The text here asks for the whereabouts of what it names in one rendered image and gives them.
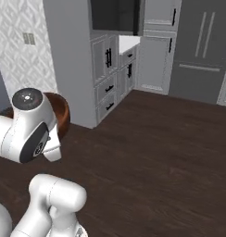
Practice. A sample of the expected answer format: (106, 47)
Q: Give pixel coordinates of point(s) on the grey fridge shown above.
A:
(198, 46)

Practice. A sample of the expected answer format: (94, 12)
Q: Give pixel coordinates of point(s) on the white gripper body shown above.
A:
(53, 148)

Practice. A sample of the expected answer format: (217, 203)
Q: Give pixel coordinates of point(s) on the grey tall cupboard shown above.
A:
(153, 61)

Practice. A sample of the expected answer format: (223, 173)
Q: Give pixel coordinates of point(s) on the black built-in oven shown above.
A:
(113, 15)

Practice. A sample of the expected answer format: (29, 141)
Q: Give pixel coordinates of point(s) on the grey wall switch plate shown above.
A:
(29, 39)

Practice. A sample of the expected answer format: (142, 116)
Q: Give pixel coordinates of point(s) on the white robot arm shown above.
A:
(28, 135)

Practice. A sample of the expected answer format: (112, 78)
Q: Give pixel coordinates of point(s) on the grey cupboard run with drawers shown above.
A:
(71, 61)

